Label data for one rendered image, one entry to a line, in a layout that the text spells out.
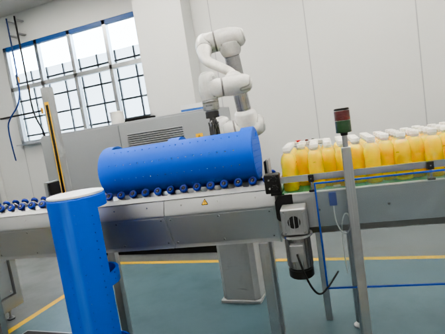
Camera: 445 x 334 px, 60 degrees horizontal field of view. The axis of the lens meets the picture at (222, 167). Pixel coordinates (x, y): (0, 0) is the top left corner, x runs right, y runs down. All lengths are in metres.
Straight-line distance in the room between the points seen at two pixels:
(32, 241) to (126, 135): 1.89
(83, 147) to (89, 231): 2.62
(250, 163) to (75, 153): 2.98
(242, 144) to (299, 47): 3.04
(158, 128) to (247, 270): 1.84
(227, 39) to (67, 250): 1.55
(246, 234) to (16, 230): 1.39
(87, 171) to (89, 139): 0.36
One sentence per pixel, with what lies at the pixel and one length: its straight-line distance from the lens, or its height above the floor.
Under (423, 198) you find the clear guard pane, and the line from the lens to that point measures 1.85.
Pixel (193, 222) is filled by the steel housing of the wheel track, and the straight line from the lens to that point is 2.10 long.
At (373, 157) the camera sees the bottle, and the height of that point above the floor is 1.02.
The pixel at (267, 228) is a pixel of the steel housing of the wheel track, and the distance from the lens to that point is 2.04.
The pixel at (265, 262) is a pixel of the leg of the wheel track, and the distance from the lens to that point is 2.10.
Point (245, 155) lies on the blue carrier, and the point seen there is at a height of 1.10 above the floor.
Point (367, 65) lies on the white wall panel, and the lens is 4.78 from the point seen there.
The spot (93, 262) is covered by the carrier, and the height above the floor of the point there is 0.70.
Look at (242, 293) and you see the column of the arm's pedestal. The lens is 2.90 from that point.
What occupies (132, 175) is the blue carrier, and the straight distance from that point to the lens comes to 2.15.
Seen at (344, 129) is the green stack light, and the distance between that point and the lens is 1.64.
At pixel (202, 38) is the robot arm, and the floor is 1.83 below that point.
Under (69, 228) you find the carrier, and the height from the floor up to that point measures 0.89.
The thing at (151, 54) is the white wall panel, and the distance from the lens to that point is 5.18.
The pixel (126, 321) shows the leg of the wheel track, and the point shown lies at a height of 0.14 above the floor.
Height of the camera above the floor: 1.26
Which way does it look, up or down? 6 degrees down
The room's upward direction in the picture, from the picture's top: 9 degrees counter-clockwise
